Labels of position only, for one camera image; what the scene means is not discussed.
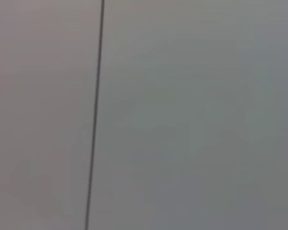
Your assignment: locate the thin dark wall seam strip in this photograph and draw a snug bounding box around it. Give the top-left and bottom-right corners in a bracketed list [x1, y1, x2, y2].
[84, 0, 106, 230]

